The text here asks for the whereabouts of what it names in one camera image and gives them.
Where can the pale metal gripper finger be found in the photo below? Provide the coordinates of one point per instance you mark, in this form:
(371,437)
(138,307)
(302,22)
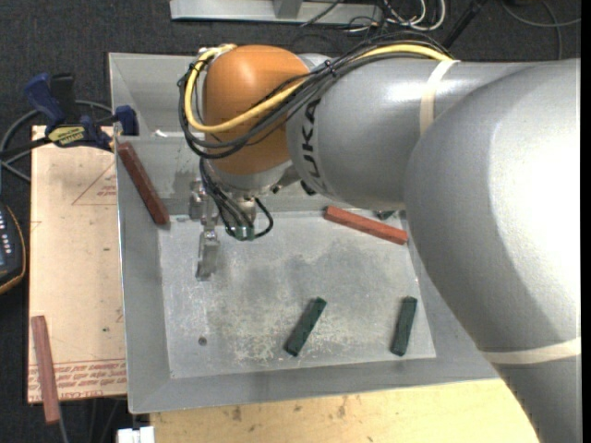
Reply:
(197,203)
(210,256)

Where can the brown cardboard board, red print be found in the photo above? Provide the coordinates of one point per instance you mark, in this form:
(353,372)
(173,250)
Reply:
(74,247)

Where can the dark green flat block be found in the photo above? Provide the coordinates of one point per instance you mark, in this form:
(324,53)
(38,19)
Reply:
(404,326)
(305,326)

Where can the grey metal bin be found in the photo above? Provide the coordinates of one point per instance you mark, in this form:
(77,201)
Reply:
(277,293)

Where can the red-brown flat block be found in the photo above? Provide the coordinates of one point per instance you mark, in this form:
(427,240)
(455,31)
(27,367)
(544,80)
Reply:
(144,185)
(367,225)
(46,372)

